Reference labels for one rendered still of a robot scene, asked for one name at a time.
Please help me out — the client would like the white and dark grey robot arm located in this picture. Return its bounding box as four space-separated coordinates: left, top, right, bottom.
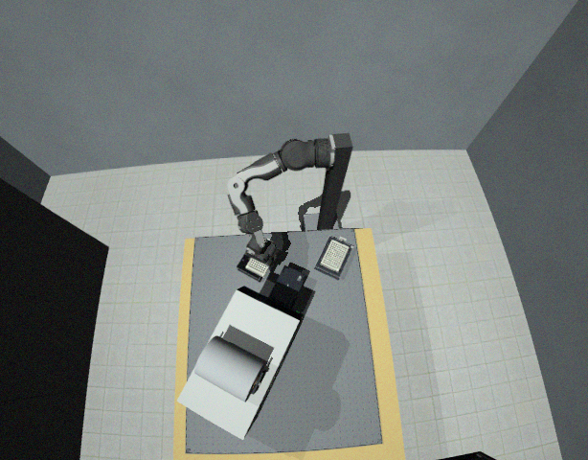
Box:
227 135 335 255

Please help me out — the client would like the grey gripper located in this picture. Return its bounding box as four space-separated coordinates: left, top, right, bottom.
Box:
244 239 278 270

